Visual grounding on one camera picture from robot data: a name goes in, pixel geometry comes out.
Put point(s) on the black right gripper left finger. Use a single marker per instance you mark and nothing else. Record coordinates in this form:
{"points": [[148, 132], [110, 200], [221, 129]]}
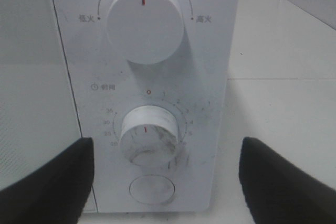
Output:
{"points": [[55, 193]]}

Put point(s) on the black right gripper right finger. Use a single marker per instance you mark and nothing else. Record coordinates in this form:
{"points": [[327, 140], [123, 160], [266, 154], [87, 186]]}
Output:
{"points": [[277, 191]]}

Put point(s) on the white microwave door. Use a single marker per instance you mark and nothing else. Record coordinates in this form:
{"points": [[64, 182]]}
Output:
{"points": [[38, 117]]}

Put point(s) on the round door release button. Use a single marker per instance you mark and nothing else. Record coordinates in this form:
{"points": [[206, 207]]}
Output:
{"points": [[152, 189]]}

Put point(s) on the white microwave knob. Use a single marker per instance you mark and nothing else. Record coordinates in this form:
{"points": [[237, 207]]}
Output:
{"points": [[149, 136], [145, 31]]}

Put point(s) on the white microwave oven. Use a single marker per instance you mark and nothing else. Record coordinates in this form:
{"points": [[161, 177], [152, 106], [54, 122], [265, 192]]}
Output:
{"points": [[190, 84]]}

